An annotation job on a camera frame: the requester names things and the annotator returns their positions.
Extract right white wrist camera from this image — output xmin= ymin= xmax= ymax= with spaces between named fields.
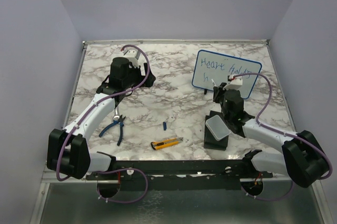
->
xmin=222 ymin=75 xmax=243 ymax=90

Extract black box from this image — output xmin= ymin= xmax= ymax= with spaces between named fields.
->
xmin=203 ymin=110 xmax=231 ymax=151

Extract grey white eraser case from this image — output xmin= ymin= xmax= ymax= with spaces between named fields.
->
xmin=205 ymin=115 xmax=230 ymax=141

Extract blue handled pliers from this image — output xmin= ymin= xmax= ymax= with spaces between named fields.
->
xmin=98 ymin=115 xmax=126 ymax=146

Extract yellow utility knife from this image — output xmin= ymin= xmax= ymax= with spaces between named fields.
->
xmin=151 ymin=137 xmax=183 ymax=150

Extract blue framed whiteboard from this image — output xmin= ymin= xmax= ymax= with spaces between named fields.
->
xmin=192 ymin=49 xmax=262 ymax=99

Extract black mounting base rail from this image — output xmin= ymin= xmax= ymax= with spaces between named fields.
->
xmin=86 ymin=158 xmax=274 ymax=192

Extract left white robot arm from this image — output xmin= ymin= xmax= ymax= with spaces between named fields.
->
xmin=47 ymin=57 xmax=155 ymax=181

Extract silver wrench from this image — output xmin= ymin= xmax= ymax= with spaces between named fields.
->
xmin=113 ymin=107 xmax=120 ymax=122

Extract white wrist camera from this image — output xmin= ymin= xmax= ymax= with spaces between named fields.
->
xmin=123 ymin=49 xmax=140 ymax=68
xmin=222 ymin=75 xmax=243 ymax=90

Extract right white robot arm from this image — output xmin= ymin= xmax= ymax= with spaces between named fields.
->
xmin=213 ymin=83 xmax=331 ymax=188

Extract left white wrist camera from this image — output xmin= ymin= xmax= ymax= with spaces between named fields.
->
xmin=123 ymin=49 xmax=140 ymax=68

